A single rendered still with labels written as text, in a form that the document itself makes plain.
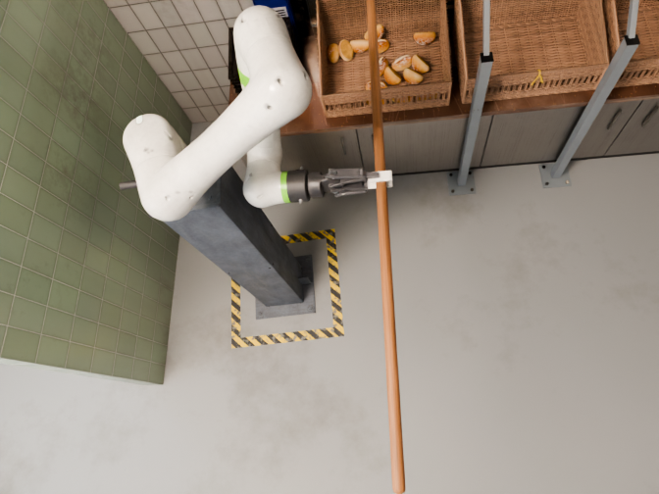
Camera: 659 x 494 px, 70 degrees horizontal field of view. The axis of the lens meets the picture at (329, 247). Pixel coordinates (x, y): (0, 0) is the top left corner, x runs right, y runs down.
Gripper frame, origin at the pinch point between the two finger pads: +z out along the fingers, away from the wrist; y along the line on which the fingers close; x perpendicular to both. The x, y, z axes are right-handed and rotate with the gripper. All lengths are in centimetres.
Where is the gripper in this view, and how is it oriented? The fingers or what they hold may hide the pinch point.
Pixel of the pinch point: (380, 179)
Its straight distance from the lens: 136.5
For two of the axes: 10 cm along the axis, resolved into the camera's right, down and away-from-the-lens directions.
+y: 1.6, 3.5, 9.2
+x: 0.0, 9.3, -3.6
